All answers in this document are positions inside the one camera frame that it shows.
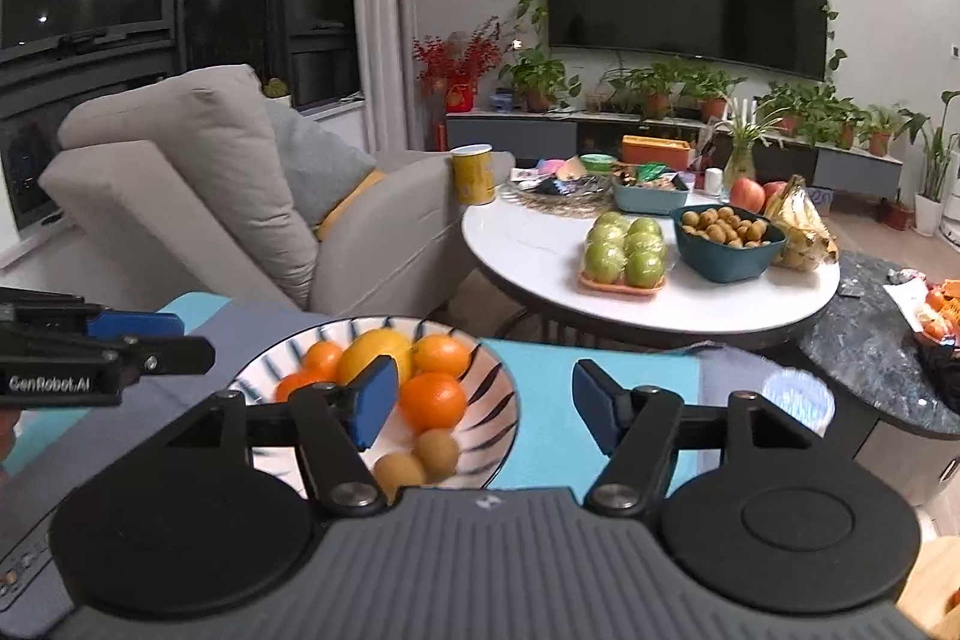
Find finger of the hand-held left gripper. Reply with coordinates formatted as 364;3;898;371
86;311;186;341
112;335;216;378

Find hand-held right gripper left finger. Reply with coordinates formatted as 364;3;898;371
166;355;400;515

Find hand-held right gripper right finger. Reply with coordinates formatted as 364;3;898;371
571;359;785;515

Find large yellow orange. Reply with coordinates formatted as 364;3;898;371
336;329;415;386

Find orange tangerine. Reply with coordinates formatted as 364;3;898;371
411;335;473;378
397;372;467;431
274;371;316;402
301;340;346;382

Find small brown round fruit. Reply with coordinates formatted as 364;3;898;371
416;428;460;482
373;452;427;506

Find black striped white bowl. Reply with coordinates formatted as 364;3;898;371
225;315;520;491

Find pile of small brown fruits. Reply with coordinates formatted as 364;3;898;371
679;205;773;249

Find blue grey printed table cloth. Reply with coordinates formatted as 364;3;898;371
0;291;837;611

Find orange fruit tray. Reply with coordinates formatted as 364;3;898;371
577;269;668;298

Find pack of green apples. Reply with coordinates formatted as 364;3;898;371
581;211;668;290

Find beige sofa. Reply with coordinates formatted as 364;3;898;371
37;62;518;319

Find white round coffee table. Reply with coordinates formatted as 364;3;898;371
461;182;841;348

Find yellow cushion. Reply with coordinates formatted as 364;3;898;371
315;169;387;240

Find teal rectangular snack bowl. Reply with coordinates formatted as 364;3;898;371
611;164;710;215

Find yellow can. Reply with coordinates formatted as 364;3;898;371
450;143;496;206

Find grey cushion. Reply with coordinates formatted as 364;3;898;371
262;96;380;229

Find orange lidded box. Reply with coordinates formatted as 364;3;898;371
621;135;692;170

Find bunch of bananas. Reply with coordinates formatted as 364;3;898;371
761;175;841;272

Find dark marble round table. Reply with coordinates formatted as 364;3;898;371
799;250;960;438

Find glass vase with green plant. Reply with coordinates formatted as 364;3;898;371
709;100;796;180

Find potted green plant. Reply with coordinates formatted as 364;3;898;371
600;59;683;120
814;92;863;151
679;64;749;124
499;47;582;114
754;81;826;139
859;104;907;159

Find grey television cabinet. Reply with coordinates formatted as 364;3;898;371
446;111;905;199

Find red berry branches in vase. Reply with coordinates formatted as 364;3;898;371
412;17;503;115

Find small plant in red pot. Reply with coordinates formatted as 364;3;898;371
881;190;916;230

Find tall plant in white pot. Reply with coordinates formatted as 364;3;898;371
896;89;960;236

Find white curtain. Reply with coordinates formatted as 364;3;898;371
352;0;425;154

